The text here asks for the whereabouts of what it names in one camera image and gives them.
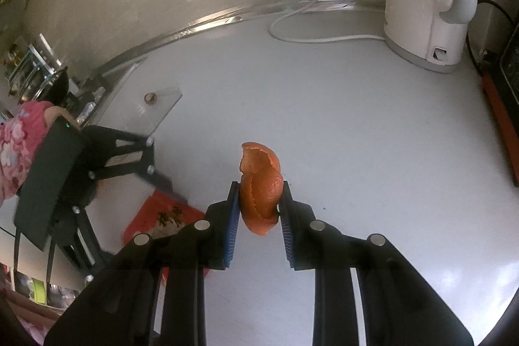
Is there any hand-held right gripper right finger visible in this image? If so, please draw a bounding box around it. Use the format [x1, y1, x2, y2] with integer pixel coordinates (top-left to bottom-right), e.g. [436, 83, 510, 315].
[280, 181, 475, 346]

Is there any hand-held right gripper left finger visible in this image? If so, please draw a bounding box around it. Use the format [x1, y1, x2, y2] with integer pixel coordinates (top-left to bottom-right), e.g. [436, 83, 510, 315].
[44, 181, 240, 346]

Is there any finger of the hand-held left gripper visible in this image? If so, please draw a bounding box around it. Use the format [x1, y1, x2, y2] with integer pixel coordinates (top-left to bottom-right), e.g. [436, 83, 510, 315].
[51, 204, 114, 284]
[87, 126, 176, 197]

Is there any red snack packet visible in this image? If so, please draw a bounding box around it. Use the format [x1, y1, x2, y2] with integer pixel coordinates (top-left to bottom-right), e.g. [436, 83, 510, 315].
[123, 190, 211, 286]

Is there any orange peel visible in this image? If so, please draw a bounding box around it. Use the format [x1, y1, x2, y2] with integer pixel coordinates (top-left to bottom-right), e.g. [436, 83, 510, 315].
[239, 142, 283, 236]

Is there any pink clothing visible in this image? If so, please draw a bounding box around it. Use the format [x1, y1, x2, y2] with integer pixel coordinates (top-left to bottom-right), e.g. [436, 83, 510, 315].
[18, 311, 55, 344]

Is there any metal kitchen rack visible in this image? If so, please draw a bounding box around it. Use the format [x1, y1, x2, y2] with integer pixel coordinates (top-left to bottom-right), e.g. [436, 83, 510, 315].
[0, 34, 69, 103]

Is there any black and red appliance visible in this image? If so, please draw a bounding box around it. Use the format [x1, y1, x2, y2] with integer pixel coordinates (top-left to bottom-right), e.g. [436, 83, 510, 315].
[482, 22, 519, 188]

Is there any black power cable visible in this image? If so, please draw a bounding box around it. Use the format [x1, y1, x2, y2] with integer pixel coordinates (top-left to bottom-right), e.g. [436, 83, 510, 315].
[465, 0, 515, 77]

